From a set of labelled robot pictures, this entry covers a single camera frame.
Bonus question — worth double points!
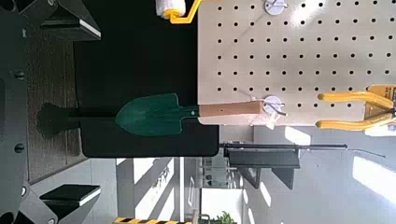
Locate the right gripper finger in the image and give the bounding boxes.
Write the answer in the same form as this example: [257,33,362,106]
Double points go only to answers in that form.
[18,0,103,42]
[12,183,103,224]

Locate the black backing board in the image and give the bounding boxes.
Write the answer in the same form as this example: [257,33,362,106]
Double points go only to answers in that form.
[73,0,220,159]

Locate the yellow black hazard strip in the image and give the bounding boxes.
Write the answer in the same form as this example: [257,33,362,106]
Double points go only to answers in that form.
[112,217,193,224]

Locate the yellow paint roller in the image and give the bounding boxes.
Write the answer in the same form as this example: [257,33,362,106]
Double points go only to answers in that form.
[154,0,204,25]

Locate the green potted plant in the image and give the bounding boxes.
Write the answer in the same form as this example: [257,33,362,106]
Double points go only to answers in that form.
[198,210,238,224]

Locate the white pegboard hook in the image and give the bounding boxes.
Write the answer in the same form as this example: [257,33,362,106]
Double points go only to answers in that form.
[262,94,289,131]
[263,0,290,17]

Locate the white perforated pegboard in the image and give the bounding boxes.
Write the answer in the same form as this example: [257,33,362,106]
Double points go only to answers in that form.
[197,0,396,127]

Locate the yellow pliers on card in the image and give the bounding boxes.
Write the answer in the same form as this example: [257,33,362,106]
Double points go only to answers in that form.
[315,83,396,138]

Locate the green trowel wooden handle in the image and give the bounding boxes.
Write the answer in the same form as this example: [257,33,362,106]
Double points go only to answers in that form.
[114,91,266,137]

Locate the black metal shelf bracket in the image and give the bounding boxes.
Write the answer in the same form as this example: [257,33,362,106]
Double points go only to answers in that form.
[219,141,388,190]

